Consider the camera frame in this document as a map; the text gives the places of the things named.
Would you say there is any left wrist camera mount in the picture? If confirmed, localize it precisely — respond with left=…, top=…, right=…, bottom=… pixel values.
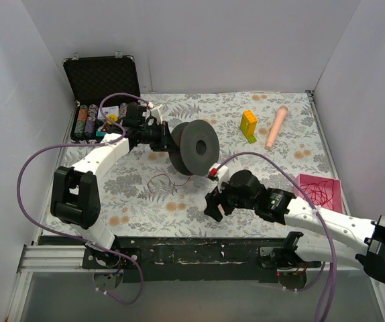
left=147, top=102, right=164, bottom=124

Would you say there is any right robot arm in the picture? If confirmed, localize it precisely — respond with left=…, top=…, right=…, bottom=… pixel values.
left=204, top=166, right=385, bottom=284

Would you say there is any red thin cable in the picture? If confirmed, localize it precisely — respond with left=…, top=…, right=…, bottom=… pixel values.
left=147, top=172, right=193, bottom=195

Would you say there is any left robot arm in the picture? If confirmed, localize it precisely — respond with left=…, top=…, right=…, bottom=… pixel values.
left=50, top=103, right=174, bottom=268

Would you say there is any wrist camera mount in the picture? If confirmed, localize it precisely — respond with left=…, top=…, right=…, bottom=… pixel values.
left=208, top=163, right=230, bottom=193
left=147, top=102, right=164, bottom=124

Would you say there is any black cable spool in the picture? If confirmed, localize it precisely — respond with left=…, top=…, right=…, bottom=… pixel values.
left=169, top=119, right=220, bottom=176

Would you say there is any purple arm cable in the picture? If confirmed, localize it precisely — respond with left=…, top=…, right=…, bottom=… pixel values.
left=215, top=151, right=338, bottom=322
left=16, top=93, right=156, bottom=305

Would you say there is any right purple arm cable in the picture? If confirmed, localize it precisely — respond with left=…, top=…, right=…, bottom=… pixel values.
left=215, top=151, right=338, bottom=322

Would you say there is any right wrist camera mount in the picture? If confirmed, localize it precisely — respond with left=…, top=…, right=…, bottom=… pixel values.
left=208, top=163, right=230, bottom=193

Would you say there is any pink plastic box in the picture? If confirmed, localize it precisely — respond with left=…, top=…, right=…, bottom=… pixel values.
left=296, top=174, right=343, bottom=213

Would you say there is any beige toy microphone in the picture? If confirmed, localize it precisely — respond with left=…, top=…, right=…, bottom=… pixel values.
left=265, top=105, right=288, bottom=150

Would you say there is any red cable bundle in box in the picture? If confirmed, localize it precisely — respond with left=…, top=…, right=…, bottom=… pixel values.
left=298, top=178, right=336, bottom=206

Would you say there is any black front base bar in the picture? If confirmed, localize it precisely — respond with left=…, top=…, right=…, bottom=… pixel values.
left=82, top=233, right=321, bottom=283

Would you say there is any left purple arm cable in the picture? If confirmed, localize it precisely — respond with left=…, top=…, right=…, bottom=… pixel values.
left=16, top=93, right=156, bottom=305

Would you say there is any black poker chip case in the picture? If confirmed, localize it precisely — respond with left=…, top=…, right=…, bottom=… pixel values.
left=62, top=50, right=143, bottom=145

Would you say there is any yellow toy brick tower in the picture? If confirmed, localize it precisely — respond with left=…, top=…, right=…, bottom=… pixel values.
left=240, top=110, right=258, bottom=137

